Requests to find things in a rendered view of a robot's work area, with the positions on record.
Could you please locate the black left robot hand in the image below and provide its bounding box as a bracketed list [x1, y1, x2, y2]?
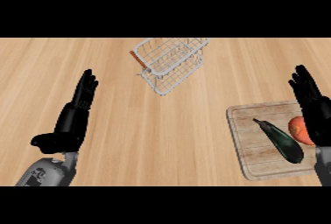
[29, 68, 99, 155]

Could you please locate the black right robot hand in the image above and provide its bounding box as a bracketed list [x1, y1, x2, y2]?
[287, 64, 331, 148]

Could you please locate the dark green squash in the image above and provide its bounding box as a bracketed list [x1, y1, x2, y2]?
[253, 117, 306, 165]

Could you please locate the pale wooden cutting board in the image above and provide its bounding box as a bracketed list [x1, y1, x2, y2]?
[225, 99, 321, 182]

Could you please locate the orange-red tomato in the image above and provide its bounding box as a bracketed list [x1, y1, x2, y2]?
[287, 115, 316, 146]

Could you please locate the white wire tiered basket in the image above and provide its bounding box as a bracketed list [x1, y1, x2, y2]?
[128, 38, 213, 96]

